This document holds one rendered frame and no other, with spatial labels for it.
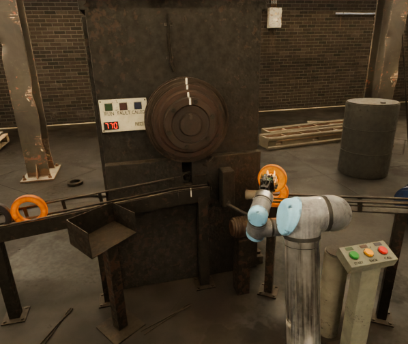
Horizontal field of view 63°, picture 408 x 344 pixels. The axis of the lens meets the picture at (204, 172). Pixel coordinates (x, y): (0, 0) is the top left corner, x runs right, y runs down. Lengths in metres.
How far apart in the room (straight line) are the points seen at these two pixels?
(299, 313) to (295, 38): 8.10
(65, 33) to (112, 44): 6.05
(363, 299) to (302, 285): 0.72
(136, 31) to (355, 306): 1.76
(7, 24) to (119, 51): 2.68
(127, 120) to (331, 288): 1.41
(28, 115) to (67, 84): 3.56
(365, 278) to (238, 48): 1.37
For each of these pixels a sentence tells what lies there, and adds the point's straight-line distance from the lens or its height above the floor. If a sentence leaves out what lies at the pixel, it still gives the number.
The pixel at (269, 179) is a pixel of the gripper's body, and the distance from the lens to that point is 1.70.
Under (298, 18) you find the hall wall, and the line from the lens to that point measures 8.95.
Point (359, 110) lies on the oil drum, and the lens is 4.20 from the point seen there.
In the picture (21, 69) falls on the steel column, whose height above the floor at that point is 1.34.
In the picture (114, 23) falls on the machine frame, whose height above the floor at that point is 1.63.
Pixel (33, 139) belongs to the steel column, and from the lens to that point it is 4.58.
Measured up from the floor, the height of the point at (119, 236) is 0.60.
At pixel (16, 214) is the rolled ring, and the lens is 2.09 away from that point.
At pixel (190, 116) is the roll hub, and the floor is 1.16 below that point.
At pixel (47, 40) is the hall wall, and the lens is 8.02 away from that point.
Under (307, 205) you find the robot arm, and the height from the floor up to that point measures 1.03.
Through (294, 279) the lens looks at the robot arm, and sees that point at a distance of 1.13.
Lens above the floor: 1.48
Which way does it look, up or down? 20 degrees down
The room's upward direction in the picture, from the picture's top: 1 degrees counter-clockwise
